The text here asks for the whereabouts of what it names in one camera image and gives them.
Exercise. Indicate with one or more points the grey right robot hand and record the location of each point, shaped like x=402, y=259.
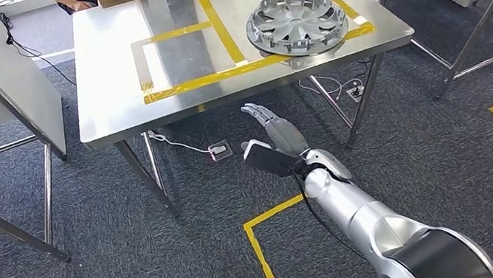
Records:
x=282, y=132

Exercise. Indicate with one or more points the silver plastic hubcap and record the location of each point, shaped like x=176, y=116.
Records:
x=297, y=21

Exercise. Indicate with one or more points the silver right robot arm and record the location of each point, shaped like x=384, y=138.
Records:
x=363, y=218

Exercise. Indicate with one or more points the steel workbench table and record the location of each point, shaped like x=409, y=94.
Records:
x=118, y=79

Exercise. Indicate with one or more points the floor power socket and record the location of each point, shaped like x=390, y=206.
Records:
x=220, y=151
x=355, y=93

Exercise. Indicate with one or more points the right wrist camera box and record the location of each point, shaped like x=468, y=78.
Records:
x=269, y=159

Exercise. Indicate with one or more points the small yellow tape frame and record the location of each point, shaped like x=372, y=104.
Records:
x=179, y=89

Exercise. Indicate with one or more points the large yellow tape frame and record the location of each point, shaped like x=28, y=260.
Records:
x=221, y=28

